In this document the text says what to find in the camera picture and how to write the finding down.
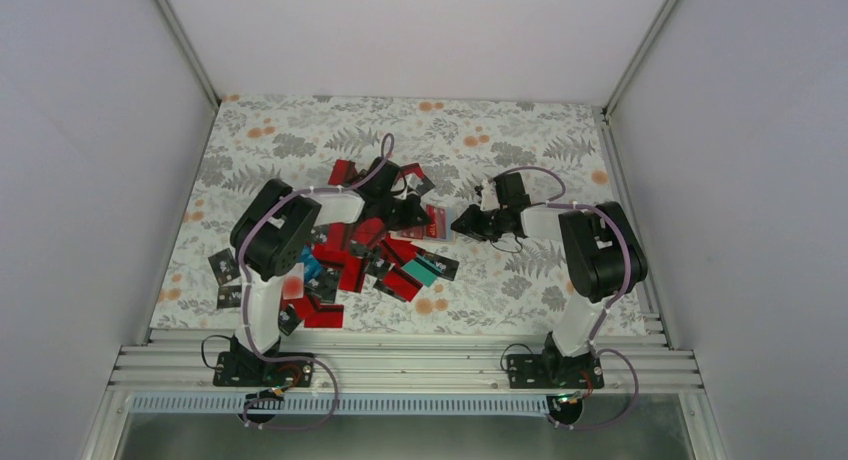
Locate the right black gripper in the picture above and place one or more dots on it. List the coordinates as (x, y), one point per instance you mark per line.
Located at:
(471, 224)

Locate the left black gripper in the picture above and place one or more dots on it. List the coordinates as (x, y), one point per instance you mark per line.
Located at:
(414, 210)

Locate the beige leather card holder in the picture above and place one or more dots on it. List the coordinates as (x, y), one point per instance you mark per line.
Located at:
(417, 233)

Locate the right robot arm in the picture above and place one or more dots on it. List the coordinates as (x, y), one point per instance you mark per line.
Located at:
(603, 257)

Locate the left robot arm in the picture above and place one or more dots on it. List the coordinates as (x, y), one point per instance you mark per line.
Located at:
(310, 229)

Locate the red card top left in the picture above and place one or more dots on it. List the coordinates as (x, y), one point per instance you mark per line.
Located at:
(344, 173)

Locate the black vip card upper right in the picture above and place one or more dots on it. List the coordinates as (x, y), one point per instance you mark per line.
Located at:
(447, 267)

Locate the black vip card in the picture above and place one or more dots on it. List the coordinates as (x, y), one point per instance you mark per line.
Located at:
(229, 296)
(447, 267)
(224, 267)

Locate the teal card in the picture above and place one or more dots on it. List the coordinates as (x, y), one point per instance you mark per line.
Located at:
(422, 270)

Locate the blue card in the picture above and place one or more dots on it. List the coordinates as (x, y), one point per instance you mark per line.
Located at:
(312, 268)

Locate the white card red spot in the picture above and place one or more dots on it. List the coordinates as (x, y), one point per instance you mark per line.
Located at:
(293, 283)

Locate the red card bottom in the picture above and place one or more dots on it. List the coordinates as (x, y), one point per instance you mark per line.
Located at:
(325, 319)

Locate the black vip card far left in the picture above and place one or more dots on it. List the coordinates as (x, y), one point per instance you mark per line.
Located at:
(224, 267)

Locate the black vip card left lower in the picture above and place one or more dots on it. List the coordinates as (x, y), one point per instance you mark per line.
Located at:
(229, 296)

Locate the floral table mat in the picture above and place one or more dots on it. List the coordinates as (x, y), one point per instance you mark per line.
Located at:
(511, 286)

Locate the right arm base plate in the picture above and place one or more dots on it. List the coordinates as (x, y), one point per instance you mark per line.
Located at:
(540, 372)

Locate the aluminium rail frame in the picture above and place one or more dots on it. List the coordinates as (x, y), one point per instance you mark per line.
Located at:
(462, 372)

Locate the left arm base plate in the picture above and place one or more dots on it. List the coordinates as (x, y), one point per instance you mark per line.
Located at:
(233, 370)

